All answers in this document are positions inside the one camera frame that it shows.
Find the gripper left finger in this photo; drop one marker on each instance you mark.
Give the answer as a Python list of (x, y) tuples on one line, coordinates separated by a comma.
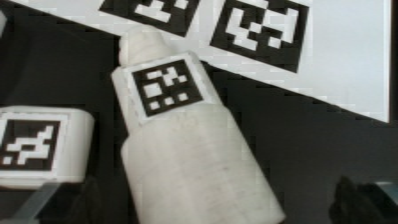
[(27, 213)]

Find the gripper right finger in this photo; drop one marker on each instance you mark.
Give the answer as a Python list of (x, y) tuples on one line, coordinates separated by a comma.
[(365, 203)]

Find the white cylindrical table leg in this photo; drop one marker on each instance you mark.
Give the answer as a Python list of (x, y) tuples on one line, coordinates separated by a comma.
[(194, 176)]

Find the white marker tag sheet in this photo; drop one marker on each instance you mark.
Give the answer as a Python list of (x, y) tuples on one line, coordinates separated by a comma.
[(305, 44)]

